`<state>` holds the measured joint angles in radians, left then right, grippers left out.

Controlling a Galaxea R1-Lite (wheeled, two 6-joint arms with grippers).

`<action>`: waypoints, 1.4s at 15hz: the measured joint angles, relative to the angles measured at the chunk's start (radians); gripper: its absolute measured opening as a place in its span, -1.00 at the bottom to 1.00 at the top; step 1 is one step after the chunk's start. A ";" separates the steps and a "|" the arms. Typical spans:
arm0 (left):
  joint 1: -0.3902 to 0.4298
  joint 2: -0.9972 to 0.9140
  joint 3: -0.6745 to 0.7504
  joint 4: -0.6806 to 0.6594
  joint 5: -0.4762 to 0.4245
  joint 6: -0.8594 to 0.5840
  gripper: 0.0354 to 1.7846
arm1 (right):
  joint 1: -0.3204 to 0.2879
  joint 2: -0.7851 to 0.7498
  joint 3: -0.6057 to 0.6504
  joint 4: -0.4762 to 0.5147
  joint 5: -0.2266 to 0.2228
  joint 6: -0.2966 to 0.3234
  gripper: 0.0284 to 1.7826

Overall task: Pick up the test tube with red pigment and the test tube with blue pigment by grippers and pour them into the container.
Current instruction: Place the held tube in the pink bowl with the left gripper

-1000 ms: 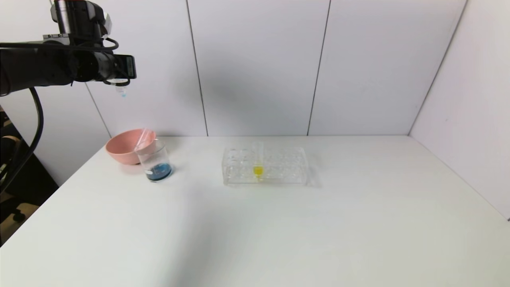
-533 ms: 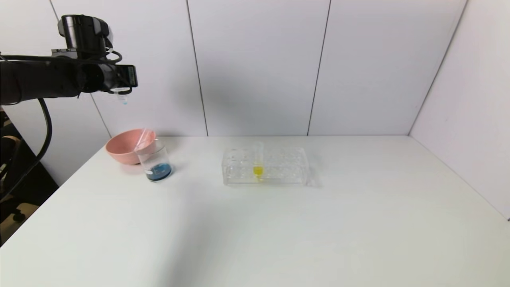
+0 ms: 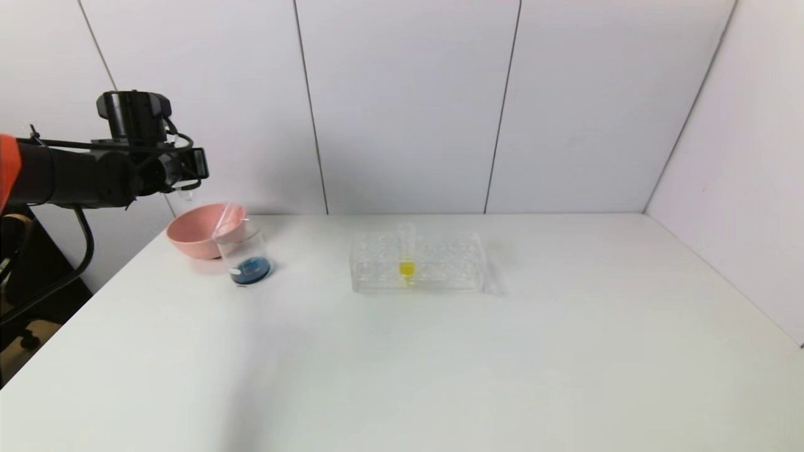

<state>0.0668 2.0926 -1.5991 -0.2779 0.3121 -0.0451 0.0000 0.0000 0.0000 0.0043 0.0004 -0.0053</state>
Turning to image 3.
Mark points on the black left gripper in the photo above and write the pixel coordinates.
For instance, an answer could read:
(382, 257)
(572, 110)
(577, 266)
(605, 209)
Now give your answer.
(198, 162)

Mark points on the test tube with blue pigment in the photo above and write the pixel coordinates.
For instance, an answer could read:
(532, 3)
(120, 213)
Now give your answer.
(186, 193)

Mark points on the test tube with red pigment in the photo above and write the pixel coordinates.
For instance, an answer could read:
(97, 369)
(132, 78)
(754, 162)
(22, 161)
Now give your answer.
(227, 216)

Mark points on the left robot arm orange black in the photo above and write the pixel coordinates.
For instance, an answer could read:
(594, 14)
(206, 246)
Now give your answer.
(75, 176)

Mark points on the test tube with yellow pigment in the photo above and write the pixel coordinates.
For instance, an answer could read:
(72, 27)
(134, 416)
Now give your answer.
(407, 270)

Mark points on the clear acrylic test tube rack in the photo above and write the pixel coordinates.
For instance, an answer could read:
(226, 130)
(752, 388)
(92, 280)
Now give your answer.
(468, 276)

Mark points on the pink bowl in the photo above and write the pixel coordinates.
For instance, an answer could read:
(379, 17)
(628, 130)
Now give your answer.
(195, 235)

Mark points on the clear glass beaker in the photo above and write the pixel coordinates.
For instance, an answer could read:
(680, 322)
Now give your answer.
(251, 270)

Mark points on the black chair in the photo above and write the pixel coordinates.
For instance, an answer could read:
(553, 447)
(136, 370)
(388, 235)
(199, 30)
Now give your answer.
(38, 282)

